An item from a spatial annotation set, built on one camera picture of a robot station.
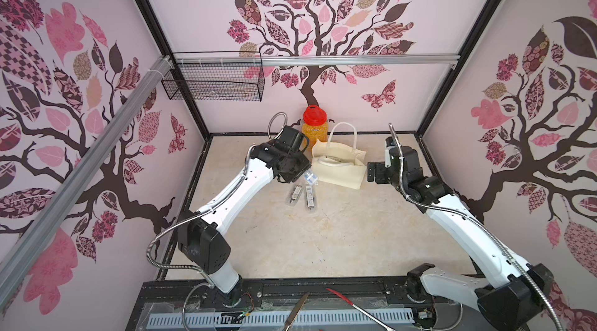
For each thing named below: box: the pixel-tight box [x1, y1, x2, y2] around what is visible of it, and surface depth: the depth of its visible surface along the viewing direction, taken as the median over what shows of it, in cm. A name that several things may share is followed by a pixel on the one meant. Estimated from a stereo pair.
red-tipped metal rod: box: [325, 287, 396, 331], surface depth 70 cm
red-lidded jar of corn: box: [301, 104, 329, 151], surface depth 106 cm
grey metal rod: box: [283, 291, 311, 331], surface depth 72 cm
